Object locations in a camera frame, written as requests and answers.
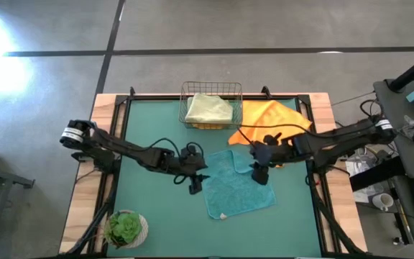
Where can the white mug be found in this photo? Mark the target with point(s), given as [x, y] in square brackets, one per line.
[383, 201]

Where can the pale green microfiber towel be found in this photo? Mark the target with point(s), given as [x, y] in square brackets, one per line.
[208, 108]

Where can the teal table mat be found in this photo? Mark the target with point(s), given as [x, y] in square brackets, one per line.
[156, 223]

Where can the black pole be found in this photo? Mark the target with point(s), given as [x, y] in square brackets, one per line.
[412, 72]

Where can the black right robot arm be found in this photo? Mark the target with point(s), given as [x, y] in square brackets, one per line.
[336, 140]

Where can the grey desk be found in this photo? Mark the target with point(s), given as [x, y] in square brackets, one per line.
[408, 158]

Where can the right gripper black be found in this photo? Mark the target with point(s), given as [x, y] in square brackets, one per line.
[264, 153]

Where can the potted green succulent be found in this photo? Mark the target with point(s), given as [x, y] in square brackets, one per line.
[126, 228]

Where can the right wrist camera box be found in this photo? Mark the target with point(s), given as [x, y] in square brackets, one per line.
[260, 176]

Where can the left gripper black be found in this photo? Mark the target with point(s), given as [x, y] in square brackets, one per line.
[190, 162]

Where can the teal microfiber towel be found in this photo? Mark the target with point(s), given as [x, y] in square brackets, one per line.
[235, 190]

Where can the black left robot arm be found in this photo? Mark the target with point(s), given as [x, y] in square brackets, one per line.
[120, 147]

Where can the black table frame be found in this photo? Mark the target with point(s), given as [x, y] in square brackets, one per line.
[156, 97]

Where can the orange microfiber towel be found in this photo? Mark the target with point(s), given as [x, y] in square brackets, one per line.
[271, 115]

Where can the black rig strut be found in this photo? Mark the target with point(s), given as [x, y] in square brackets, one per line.
[95, 223]
[336, 230]

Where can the grey desk frame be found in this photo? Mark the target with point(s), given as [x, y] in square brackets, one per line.
[5, 176]

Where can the yellow microfiber towel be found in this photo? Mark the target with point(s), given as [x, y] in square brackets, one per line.
[207, 126]

